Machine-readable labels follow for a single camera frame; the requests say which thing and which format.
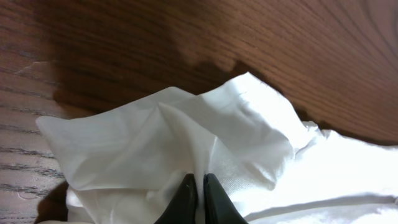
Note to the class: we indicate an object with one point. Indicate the white printed t-shirt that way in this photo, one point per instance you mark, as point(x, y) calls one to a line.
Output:
point(125, 165)

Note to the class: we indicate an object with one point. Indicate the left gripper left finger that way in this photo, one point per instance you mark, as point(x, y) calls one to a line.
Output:
point(183, 205)

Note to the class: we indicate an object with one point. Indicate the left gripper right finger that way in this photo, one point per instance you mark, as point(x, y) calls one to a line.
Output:
point(219, 209)

